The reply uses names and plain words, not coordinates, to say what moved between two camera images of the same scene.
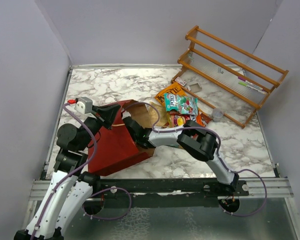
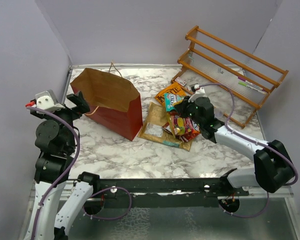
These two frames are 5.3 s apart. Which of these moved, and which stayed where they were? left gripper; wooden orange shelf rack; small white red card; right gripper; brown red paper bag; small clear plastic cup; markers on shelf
Moved: brown red paper bag; left gripper; right gripper
Stayed: small white red card; small clear plastic cup; markers on shelf; wooden orange shelf rack
